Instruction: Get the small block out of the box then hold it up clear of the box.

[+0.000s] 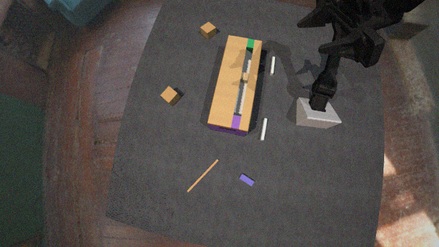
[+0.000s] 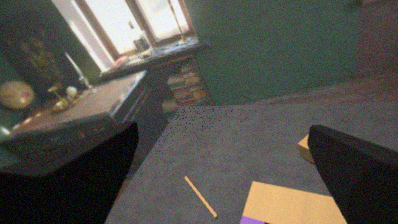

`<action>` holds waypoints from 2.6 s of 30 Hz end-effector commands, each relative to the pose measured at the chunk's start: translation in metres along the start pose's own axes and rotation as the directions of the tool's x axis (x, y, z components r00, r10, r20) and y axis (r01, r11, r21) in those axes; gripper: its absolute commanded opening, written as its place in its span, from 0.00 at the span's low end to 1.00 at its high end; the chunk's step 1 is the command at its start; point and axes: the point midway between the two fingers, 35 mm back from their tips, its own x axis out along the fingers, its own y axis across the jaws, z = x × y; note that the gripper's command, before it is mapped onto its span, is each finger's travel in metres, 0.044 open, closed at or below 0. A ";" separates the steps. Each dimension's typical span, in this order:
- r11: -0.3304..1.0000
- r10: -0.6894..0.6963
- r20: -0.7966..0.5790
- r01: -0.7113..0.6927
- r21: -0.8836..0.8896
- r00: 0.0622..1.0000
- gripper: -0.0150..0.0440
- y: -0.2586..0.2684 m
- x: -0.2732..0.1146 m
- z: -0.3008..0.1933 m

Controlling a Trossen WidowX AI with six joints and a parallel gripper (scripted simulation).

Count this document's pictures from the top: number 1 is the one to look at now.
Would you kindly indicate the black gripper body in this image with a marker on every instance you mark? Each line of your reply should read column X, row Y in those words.
column 348, row 21

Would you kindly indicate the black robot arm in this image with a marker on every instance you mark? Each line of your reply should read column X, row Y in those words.
column 326, row 84

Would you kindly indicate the small purple block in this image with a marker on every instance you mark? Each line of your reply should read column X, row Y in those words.
column 246, row 180

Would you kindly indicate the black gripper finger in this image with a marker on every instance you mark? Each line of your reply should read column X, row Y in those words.
column 350, row 47
column 316, row 18

